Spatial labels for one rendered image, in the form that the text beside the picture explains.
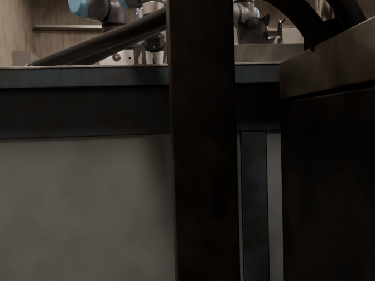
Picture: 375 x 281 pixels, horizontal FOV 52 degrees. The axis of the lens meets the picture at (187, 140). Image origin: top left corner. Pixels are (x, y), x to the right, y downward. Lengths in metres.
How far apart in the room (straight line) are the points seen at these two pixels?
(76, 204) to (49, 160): 0.10
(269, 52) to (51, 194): 0.54
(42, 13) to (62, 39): 0.79
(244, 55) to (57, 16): 9.80
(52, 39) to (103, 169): 9.76
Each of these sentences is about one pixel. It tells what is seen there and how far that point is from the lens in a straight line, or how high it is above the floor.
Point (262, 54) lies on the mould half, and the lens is 0.88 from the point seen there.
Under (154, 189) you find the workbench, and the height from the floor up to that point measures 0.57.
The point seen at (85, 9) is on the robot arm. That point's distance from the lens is 1.68.
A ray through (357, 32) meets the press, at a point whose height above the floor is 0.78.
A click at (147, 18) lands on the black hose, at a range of 0.69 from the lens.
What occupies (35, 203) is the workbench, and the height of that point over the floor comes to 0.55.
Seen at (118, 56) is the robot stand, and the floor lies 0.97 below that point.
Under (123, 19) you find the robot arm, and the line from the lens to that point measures 1.77.
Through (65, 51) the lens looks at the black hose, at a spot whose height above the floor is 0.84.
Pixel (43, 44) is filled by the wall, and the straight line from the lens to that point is 10.45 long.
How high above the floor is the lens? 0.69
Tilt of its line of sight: 2 degrees down
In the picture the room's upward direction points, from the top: 2 degrees counter-clockwise
